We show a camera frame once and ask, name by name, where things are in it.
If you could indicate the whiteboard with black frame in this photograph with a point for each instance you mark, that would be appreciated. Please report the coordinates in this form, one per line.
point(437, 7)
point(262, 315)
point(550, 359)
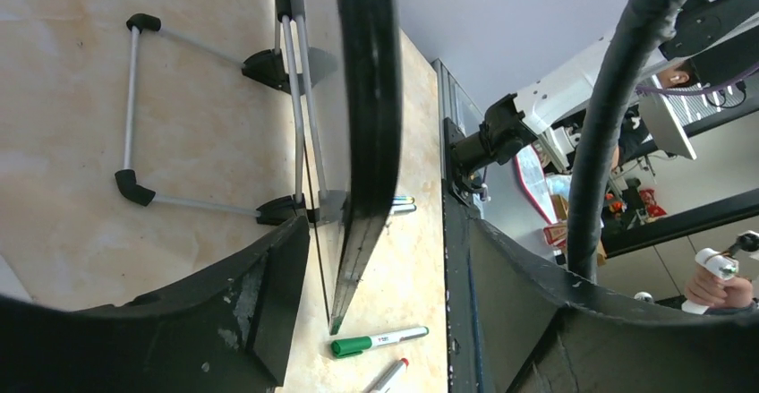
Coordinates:
point(351, 86)

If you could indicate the red whiteboard marker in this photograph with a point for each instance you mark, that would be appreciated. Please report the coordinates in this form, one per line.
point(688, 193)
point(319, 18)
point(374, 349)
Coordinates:
point(389, 378)

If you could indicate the blue whiteboard marker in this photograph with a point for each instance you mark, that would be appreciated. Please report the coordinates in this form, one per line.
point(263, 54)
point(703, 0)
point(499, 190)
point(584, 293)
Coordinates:
point(403, 200)

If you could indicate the whiteboard metal stand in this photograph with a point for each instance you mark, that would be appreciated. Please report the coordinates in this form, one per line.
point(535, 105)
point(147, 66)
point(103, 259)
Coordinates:
point(205, 129)

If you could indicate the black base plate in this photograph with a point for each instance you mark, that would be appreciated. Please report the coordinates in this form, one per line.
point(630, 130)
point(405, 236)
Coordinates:
point(459, 260)

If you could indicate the black whiteboard marker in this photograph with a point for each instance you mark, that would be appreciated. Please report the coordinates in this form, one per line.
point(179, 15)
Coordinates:
point(402, 209)

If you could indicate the operator hand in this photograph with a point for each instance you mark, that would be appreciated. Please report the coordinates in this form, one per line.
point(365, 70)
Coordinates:
point(706, 289)

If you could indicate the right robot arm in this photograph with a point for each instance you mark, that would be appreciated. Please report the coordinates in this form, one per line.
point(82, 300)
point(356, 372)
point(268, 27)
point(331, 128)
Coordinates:
point(521, 118)

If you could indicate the white teleoperation handle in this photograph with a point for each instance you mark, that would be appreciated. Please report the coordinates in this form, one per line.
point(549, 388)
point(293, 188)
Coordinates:
point(725, 265)

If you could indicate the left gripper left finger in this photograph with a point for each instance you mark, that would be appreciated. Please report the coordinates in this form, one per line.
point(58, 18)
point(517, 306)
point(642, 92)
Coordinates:
point(226, 328)

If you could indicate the green whiteboard marker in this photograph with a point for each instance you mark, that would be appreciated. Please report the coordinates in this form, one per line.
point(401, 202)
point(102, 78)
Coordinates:
point(353, 346)

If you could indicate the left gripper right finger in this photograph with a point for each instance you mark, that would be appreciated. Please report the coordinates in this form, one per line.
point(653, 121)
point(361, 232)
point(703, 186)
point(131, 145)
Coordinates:
point(536, 327)

